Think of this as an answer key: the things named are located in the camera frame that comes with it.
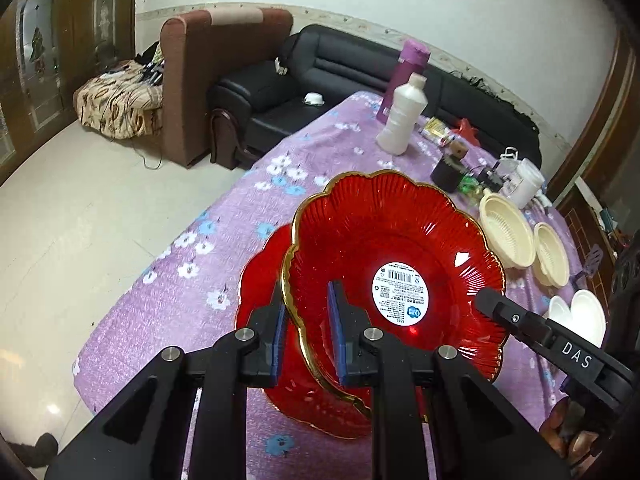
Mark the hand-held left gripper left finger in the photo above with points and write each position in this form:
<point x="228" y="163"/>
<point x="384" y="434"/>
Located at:
<point x="276" y="340"/>

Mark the person's right hand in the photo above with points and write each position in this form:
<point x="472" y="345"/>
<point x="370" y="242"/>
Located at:
<point x="575" y="447"/>

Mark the dark shoe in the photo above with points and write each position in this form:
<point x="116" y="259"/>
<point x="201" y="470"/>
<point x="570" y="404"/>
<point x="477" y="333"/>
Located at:
<point x="37" y="447"/>

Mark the white plastic jar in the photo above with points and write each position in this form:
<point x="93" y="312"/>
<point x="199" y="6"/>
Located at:
<point x="522" y="182"/>

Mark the white foam bowl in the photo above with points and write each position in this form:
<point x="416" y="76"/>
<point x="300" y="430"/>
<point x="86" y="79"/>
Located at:
<point x="586" y="312"/>

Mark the black electric motor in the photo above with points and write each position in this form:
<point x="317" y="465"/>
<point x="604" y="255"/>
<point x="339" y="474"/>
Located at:
<point x="487" y="177"/>

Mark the brown patterned blanket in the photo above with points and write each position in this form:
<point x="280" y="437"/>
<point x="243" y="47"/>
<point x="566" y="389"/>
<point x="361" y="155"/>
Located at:
<point x="115" y="105"/>

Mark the red gold-rimmed plate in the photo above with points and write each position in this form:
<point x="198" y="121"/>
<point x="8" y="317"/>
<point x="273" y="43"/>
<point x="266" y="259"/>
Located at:
<point x="260" y="290"/>

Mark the dark cloth on sofa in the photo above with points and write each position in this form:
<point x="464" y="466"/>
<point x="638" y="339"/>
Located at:
<point x="472" y="80"/>

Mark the white face mask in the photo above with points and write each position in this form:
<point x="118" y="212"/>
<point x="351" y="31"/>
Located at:
<point x="313" y="98"/>

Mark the purple floral tablecloth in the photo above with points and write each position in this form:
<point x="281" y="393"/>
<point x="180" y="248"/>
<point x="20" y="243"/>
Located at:
<point x="210" y="260"/>

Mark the black leather sofa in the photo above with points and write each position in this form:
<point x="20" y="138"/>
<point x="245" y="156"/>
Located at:
<point x="330" y="60"/>

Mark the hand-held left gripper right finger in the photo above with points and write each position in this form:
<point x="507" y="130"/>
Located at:
<point x="335" y="340"/>

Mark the red plate with round sticker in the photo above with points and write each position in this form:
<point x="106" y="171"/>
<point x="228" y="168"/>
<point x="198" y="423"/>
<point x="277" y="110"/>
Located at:
<point x="380" y="230"/>

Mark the green plastic packet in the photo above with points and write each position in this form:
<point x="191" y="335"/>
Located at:
<point x="470" y="189"/>

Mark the purple thermos bottle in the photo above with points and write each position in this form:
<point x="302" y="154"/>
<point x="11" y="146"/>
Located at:
<point x="406" y="67"/>

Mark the brown fabric armchair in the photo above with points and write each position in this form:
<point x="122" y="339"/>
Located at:
<point x="200" y="85"/>

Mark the wooden glass-panel door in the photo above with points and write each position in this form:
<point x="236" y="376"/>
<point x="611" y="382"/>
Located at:
<point x="65" y="35"/>

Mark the yellow green snack packet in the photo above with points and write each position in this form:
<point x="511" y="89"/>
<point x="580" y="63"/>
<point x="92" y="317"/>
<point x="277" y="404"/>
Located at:
<point x="439" y="130"/>

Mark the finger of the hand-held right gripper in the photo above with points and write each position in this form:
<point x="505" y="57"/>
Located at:
<point x="505" y="312"/>

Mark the wooden sideboard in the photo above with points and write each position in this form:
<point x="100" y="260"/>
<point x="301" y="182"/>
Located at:
<point x="595" y="210"/>

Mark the cream plastic bowl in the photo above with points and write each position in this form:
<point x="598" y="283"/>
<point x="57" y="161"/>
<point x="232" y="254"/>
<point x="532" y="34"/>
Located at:
<point x="550" y="257"/>
<point x="505" y="232"/>

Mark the red plastic bag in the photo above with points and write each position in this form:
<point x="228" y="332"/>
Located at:
<point x="467" y="130"/>

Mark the black motor with brown spool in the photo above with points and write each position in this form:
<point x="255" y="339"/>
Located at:
<point x="447" y="172"/>

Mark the white plastic bottle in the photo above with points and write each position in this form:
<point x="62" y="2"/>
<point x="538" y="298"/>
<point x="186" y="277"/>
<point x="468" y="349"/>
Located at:
<point x="400" y="120"/>

